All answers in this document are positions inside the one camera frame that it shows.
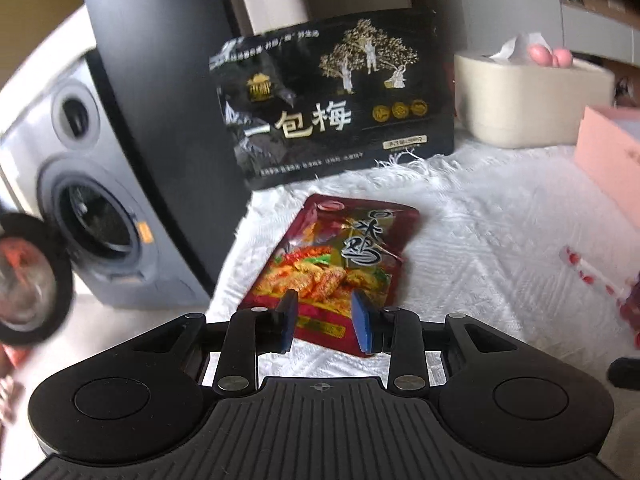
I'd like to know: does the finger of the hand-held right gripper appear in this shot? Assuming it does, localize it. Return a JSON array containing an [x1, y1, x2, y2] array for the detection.
[[606, 357, 640, 391]]

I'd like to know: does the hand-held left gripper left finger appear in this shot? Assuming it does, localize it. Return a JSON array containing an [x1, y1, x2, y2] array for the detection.
[[131, 290, 300, 396]]

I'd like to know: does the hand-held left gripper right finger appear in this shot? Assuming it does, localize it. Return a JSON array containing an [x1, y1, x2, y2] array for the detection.
[[350, 291, 517, 394]]

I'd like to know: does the red chicken snack packet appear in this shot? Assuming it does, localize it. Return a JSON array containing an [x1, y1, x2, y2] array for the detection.
[[239, 192, 421, 358]]

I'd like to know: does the red candy strip packet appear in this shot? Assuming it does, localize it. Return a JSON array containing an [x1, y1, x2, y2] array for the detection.
[[559, 245, 628, 306]]

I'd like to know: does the pink cardboard box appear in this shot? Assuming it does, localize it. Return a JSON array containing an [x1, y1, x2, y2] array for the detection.
[[574, 105, 640, 221]]

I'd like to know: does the dark red snack packet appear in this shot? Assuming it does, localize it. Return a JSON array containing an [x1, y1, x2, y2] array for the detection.
[[620, 270, 640, 351]]

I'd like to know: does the white knitted blanket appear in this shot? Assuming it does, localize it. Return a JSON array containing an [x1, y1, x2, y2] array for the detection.
[[205, 142, 640, 411]]

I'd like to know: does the large black snack bag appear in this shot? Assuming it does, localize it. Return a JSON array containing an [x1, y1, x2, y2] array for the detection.
[[209, 9, 456, 191]]

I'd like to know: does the grey washing machine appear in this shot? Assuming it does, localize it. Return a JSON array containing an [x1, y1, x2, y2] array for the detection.
[[0, 47, 211, 311]]

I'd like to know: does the dark grey panel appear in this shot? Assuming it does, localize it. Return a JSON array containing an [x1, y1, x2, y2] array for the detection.
[[75, 0, 258, 301]]

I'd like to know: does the cream tissue box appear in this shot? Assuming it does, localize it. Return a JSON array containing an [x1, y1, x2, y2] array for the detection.
[[452, 52, 616, 148]]

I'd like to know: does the white tissue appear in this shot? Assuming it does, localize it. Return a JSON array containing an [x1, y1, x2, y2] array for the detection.
[[487, 32, 551, 66]]

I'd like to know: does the grey wooden television cabinet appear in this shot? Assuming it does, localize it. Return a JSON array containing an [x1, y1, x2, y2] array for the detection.
[[557, 0, 640, 106]]

